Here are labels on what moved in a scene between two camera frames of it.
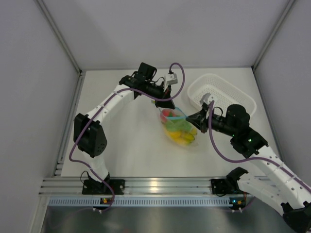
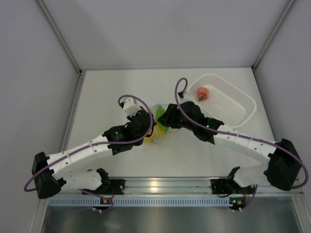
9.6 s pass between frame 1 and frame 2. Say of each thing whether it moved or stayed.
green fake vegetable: moved
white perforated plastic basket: stayed
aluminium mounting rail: stayed
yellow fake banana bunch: moved
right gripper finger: moved
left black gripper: moved
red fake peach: moved
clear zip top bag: moved
